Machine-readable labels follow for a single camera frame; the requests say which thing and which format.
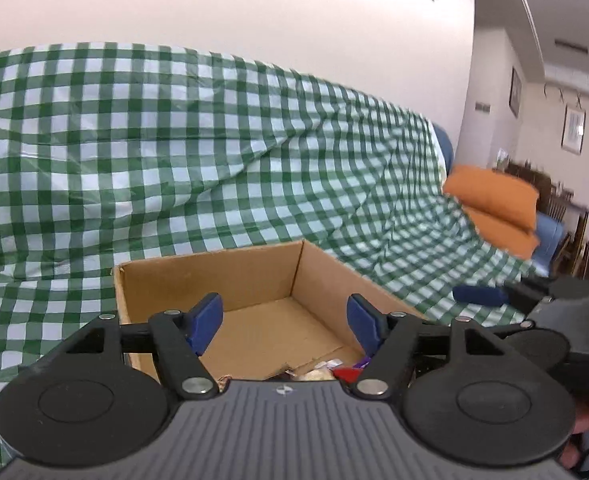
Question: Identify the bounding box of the purple snack wrapper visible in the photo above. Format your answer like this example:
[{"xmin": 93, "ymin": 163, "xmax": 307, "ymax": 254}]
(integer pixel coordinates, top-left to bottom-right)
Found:
[{"xmin": 353, "ymin": 356, "xmax": 371, "ymax": 370}]

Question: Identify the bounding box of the red snack packet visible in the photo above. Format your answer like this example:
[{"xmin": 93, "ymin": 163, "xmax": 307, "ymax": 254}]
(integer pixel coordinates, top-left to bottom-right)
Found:
[{"xmin": 331, "ymin": 366, "xmax": 364, "ymax": 384}]

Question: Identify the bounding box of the person's left hand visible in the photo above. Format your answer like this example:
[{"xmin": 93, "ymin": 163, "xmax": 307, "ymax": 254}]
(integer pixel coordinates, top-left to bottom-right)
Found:
[{"xmin": 559, "ymin": 398, "xmax": 589, "ymax": 470}]

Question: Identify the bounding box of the wooden chairs and table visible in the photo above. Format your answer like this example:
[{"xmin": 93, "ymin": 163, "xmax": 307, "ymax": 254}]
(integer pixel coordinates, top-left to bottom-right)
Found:
[{"xmin": 496, "ymin": 158, "xmax": 589, "ymax": 276}]

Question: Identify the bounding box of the lower orange cushion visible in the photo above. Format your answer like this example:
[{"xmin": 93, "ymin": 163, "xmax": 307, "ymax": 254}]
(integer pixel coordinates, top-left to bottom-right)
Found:
[{"xmin": 463, "ymin": 206, "xmax": 539, "ymax": 260}]

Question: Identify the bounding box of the orange cushion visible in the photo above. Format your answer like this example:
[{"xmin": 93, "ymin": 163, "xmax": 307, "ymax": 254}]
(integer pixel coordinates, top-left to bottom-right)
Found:
[
  {"xmin": 463, "ymin": 206, "xmax": 539, "ymax": 260},
  {"xmin": 443, "ymin": 166, "xmax": 539, "ymax": 231}
]

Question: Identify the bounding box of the brown cardboard box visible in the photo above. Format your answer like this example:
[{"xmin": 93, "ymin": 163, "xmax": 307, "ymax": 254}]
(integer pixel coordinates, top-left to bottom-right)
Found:
[{"xmin": 113, "ymin": 240, "xmax": 417, "ymax": 379}]

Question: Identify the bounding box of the green white checkered cloth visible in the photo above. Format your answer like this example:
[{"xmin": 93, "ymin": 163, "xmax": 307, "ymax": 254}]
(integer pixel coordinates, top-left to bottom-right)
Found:
[{"xmin": 0, "ymin": 41, "xmax": 550, "ymax": 478}]

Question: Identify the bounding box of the framed wall picture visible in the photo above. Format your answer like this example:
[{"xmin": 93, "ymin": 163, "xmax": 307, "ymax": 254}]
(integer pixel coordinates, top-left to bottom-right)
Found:
[{"xmin": 561, "ymin": 105, "xmax": 586, "ymax": 155}]

